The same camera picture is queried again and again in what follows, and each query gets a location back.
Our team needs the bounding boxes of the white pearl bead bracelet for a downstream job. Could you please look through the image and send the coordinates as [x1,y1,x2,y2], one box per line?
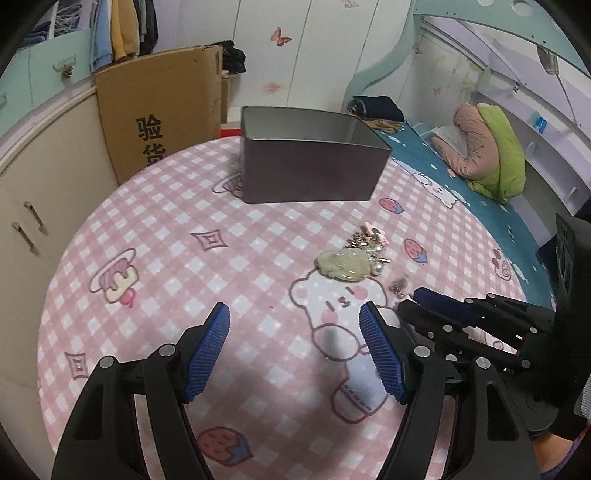
[344,230,394,277]

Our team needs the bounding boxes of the pink and green quilt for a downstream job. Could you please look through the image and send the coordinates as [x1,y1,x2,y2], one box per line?
[431,103,526,204]

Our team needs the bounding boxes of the pink butterfly wall sticker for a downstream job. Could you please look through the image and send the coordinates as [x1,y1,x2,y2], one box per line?
[270,27,293,47]

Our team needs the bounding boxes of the teal patterned bed sheet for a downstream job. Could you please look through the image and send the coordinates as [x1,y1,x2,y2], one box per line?
[372,125,555,308]

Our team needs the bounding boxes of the folded dark clothes stack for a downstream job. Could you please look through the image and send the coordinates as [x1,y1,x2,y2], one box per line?
[346,96,406,133]

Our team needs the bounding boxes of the mint drawer cabinet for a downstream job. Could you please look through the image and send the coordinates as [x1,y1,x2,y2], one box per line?
[0,29,91,135]

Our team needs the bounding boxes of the person's right hand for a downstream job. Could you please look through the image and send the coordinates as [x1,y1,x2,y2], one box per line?
[532,431,587,479]

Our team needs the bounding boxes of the large cardboard box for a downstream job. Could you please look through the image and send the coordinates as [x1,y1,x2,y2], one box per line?
[94,46,222,184]

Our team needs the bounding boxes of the pink checkered tablecloth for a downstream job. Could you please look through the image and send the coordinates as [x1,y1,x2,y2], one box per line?
[36,135,530,480]

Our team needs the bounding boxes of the hanging clothes in wardrobe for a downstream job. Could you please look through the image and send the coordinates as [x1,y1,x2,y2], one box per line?
[90,0,159,72]

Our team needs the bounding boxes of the dark grey metal tin box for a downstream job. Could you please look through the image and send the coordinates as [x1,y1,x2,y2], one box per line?
[239,106,391,204]

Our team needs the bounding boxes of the red ottoman with white top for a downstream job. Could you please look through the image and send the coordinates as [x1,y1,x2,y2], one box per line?
[219,122,242,138]

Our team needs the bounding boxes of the small cardboard box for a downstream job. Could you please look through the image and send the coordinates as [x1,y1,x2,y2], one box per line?
[221,76,230,124]

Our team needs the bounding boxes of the pink cat charm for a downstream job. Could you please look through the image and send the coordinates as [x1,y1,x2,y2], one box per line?
[362,222,389,246]

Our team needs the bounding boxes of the black clothes pile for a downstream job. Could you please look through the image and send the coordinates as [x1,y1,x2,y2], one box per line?
[214,40,246,75]

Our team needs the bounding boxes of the pale green jade pendant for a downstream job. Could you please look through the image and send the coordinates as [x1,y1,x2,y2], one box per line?
[315,248,372,282]

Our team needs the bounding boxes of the small pink clip charm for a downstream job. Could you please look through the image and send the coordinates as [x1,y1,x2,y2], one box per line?
[388,277,409,300]

